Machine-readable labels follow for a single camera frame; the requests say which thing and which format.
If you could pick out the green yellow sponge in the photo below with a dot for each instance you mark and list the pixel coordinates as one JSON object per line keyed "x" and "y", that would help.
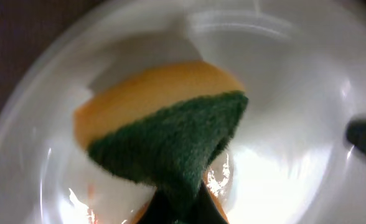
{"x": 163, "y": 127}

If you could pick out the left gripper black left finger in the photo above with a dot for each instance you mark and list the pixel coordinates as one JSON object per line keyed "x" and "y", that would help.
{"x": 204, "y": 209}

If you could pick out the grey plate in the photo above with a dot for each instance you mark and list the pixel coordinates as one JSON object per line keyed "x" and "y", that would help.
{"x": 303, "y": 64}

